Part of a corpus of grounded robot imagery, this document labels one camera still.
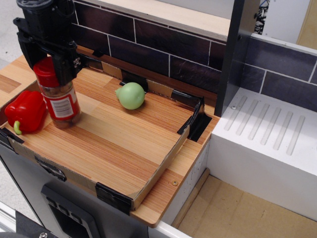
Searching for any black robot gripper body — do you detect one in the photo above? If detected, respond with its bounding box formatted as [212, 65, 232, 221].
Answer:
[12, 0, 79, 58]

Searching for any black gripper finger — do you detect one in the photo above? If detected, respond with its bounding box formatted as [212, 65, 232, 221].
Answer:
[52, 42, 82, 86]
[17, 34, 47, 70]

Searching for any red-lidded spice bottle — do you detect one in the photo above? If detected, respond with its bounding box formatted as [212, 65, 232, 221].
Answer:
[33, 57, 81, 129]

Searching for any taped cardboard fence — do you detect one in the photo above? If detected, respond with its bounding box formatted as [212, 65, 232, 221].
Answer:
[8, 68, 218, 224]

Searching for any red bell pepper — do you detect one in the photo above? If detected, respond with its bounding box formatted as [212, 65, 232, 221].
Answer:
[4, 90, 47, 135]

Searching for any green onion-shaped vegetable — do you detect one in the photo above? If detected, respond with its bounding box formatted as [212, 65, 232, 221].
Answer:
[115, 82, 145, 110]

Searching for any white ridged drainboard sink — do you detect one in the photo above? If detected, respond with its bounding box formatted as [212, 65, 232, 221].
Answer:
[207, 89, 317, 220]

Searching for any dark grey vertical post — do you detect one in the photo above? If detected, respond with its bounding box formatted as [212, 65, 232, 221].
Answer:
[214, 0, 260, 117]

